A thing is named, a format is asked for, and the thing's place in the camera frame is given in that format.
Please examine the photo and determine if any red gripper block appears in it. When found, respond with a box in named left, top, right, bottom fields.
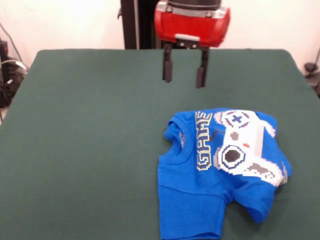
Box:
left=153, top=1, right=232, bottom=89

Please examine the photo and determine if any blue printed shirt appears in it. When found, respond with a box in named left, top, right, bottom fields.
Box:
left=156, top=107, right=294, bottom=240

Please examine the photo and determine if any dark green tablecloth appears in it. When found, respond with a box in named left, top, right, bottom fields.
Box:
left=0, top=48, right=320, bottom=240

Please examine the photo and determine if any black cable bundle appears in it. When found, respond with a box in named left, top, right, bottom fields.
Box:
left=0, top=22, right=29, bottom=109

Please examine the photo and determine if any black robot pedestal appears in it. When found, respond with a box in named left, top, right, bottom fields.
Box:
left=117, top=0, right=167, bottom=50

